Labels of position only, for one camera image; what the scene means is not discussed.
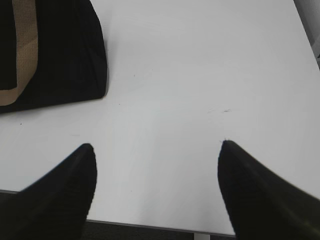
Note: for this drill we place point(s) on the black bag with tan handles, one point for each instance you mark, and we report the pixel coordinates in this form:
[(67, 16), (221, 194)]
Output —
[(52, 52)]

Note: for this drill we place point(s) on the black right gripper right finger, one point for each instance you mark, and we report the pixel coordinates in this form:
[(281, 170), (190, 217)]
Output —
[(260, 204)]

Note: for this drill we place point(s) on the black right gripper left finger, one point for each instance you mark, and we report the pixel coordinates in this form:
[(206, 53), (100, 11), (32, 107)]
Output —
[(56, 206)]

